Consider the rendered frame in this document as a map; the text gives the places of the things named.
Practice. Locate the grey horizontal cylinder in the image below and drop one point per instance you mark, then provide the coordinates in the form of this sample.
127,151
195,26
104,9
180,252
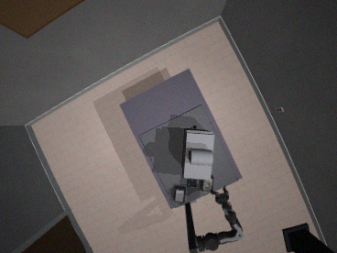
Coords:
201,157

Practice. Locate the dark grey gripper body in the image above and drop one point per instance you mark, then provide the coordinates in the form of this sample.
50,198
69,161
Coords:
223,196

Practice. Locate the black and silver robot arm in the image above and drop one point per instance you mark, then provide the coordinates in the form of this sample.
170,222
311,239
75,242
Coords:
210,240

